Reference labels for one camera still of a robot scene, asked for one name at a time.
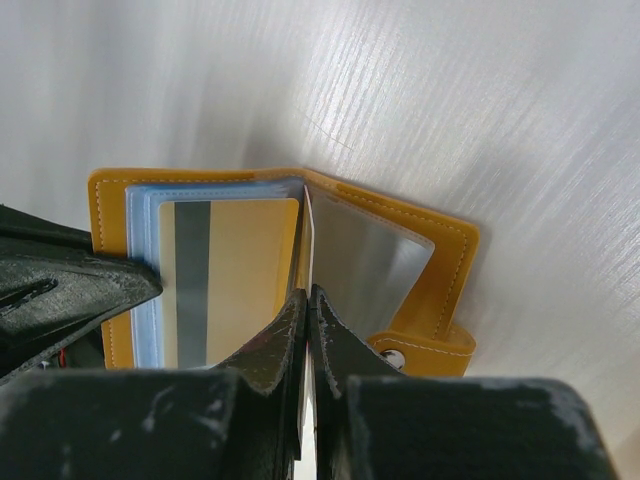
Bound gold VIP card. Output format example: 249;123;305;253
293;187;317;480

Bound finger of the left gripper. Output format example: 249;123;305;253
1;206;162;383

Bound gold magnetic stripe card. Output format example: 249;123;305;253
158;198;299;369

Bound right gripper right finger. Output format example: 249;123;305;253
310;287;616;479

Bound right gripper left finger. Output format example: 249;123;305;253
1;289;307;479

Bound orange leather card holder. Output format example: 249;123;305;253
88;168;479;377

